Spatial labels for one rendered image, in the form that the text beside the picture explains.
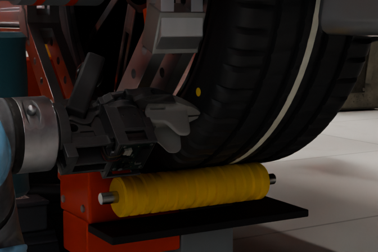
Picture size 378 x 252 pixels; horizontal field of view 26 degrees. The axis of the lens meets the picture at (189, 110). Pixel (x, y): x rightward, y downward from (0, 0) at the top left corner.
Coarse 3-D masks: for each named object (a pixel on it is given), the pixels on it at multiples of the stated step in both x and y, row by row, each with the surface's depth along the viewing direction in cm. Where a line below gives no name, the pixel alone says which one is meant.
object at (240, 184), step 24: (192, 168) 121; (216, 168) 123; (240, 168) 124; (264, 168) 125; (120, 192) 114; (144, 192) 115; (168, 192) 116; (192, 192) 118; (216, 192) 120; (240, 192) 122; (264, 192) 125; (120, 216) 115
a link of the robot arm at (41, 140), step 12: (36, 96) 97; (24, 108) 94; (36, 108) 93; (48, 108) 94; (24, 120) 92; (36, 120) 93; (48, 120) 94; (36, 132) 93; (48, 132) 93; (36, 144) 93; (48, 144) 93; (24, 156) 92; (36, 156) 93; (48, 156) 94; (24, 168) 94; (36, 168) 95; (48, 168) 96
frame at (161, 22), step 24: (168, 0) 100; (192, 0) 101; (24, 24) 143; (48, 24) 144; (168, 24) 100; (192, 24) 102; (48, 48) 146; (144, 48) 104; (168, 48) 102; (192, 48) 104; (48, 72) 137; (72, 72) 139; (144, 72) 104; (168, 72) 107; (48, 96) 135
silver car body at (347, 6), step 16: (336, 0) 92; (352, 0) 90; (368, 0) 88; (0, 16) 203; (16, 16) 192; (336, 16) 92; (352, 16) 90; (368, 16) 88; (336, 32) 94; (352, 32) 91; (368, 32) 89
